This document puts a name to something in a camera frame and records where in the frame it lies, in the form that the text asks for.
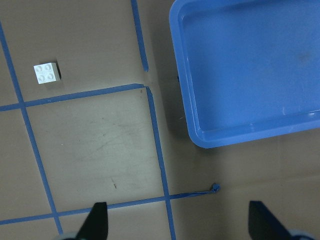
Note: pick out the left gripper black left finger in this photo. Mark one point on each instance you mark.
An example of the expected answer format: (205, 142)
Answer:
(95, 226)

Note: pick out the white block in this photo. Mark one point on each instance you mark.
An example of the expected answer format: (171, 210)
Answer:
(47, 73)

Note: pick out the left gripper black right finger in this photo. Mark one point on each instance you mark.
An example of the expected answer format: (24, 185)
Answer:
(263, 225)

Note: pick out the blue plastic tray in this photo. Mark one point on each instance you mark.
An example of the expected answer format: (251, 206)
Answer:
(248, 69)

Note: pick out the brown paper table cover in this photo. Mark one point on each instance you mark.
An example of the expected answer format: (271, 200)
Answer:
(113, 129)

